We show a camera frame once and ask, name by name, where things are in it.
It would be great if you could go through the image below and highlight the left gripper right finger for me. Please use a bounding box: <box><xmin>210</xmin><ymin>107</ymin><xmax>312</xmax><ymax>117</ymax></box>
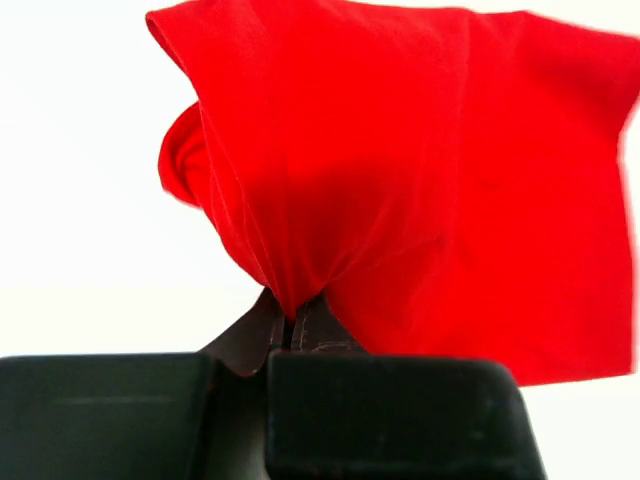
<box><xmin>290</xmin><ymin>294</ymin><xmax>365</xmax><ymax>353</ymax></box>

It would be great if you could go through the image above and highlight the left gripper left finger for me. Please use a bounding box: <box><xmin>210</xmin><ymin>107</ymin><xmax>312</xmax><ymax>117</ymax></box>
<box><xmin>199</xmin><ymin>288</ymin><xmax>286</xmax><ymax>376</ymax></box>

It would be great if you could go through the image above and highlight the red t-shirt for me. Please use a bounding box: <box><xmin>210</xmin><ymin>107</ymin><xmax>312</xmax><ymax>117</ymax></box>
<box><xmin>146</xmin><ymin>1</ymin><xmax>639</xmax><ymax>386</ymax></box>

